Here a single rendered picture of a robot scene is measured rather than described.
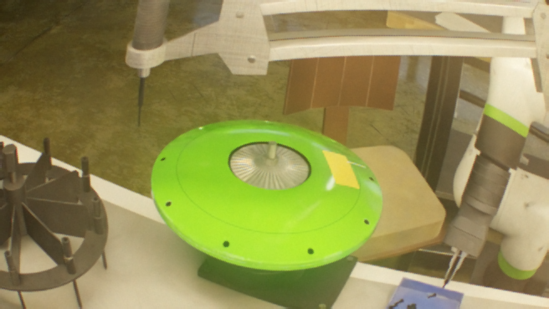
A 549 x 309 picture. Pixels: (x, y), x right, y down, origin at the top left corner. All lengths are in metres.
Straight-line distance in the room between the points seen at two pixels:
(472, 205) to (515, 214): 0.25
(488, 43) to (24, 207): 0.70
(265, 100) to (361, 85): 1.46
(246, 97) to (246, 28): 2.66
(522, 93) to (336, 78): 1.05
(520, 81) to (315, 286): 0.46
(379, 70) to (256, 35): 1.23
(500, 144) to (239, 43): 0.40
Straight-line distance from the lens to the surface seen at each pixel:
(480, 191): 0.93
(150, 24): 0.72
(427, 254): 2.39
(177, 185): 0.93
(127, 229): 1.10
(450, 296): 1.06
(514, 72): 0.92
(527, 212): 1.16
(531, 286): 1.30
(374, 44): 0.70
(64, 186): 1.03
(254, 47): 0.70
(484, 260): 1.36
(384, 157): 1.92
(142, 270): 1.03
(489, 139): 0.92
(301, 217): 0.89
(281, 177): 0.93
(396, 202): 1.76
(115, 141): 3.00
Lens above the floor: 1.62
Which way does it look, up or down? 33 degrees down
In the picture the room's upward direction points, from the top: 9 degrees clockwise
